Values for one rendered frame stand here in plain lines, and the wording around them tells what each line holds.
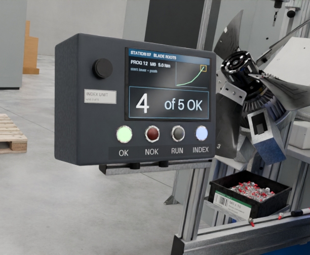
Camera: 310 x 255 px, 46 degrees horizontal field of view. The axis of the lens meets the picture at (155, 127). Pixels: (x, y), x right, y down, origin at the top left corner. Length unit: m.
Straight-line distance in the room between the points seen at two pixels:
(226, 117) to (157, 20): 2.84
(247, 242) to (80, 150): 0.54
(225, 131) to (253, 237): 0.44
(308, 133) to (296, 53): 0.38
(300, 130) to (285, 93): 0.68
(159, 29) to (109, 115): 3.49
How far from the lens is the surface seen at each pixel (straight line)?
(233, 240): 0.92
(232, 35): 1.60
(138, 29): 4.23
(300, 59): 1.71
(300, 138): 1.87
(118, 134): 0.55
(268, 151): 1.33
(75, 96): 0.54
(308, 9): 2.18
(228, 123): 1.30
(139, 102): 0.57
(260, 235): 0.98
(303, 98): 1.19
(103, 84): 0.55
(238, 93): 1.38
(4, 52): 6.92
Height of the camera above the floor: 1.26
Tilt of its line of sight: 13 degrees down
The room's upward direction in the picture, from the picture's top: 9 degrees clockwise
